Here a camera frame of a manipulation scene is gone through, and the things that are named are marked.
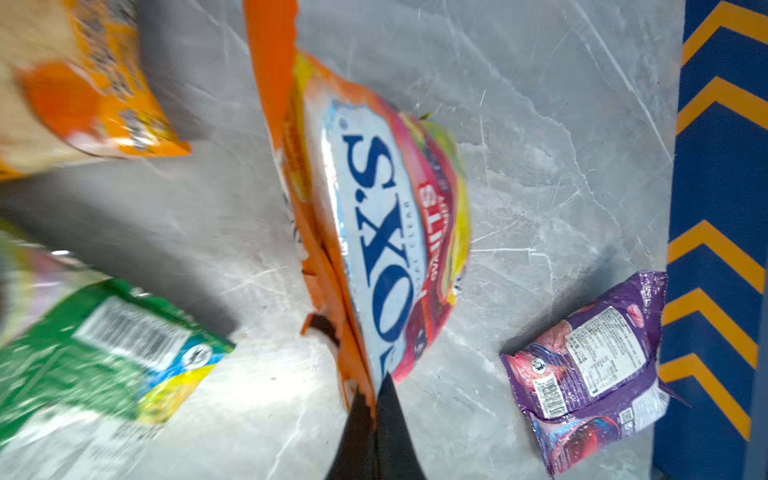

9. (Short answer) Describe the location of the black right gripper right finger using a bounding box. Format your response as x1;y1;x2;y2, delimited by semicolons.
374;374;426;480

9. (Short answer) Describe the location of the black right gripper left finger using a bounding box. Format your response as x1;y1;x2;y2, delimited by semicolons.
326;392;375;480

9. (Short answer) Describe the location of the orange Fox's candy bag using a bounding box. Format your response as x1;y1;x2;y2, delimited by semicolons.
243;1;471;406

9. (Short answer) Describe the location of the green white snack bag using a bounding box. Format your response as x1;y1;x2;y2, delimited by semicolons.
1;223;234;479

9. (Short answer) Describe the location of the purple white snack bag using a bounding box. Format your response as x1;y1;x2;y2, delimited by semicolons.
501;271;675;477

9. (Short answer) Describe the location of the small orange snack packet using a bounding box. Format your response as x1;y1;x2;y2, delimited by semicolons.
1;0;191;181

